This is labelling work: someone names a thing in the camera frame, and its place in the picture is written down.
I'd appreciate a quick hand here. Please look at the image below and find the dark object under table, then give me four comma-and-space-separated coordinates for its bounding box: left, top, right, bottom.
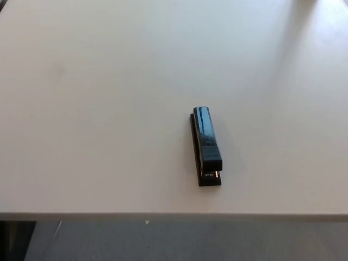
0, 220, 37, 261

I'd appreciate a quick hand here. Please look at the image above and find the black glossy stapler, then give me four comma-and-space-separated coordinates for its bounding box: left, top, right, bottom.
189, 106, 225, 188

